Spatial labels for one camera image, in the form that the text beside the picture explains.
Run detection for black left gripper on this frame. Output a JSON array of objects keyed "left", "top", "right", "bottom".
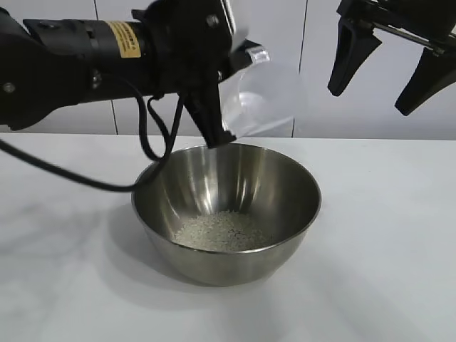
[{"left": 133, "top": 0, "right": 264, "bottom": 147}]

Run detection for stainless steel mixing bowl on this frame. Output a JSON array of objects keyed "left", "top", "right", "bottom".
[{"left": 130, "top": 142, "right": 322, "bottom": 287}]

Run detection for white rice grains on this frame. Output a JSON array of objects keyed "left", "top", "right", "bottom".
[{"left": 174, "top": 210, "right": 266, "bottom": 250}]

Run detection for black cable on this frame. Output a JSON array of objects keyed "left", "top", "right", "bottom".
[{"left": 0, "top": 78, "right": 186, "bottom": 193}]

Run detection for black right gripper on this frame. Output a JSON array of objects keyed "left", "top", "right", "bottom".
[{"left": 327, "top": 0, "right": 456, "bottom": 117}]

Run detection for clear plastic measuring cup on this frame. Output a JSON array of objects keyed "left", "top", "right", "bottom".
[{"left": 220, "top": 44, "right": 304, "bottom": 140}]

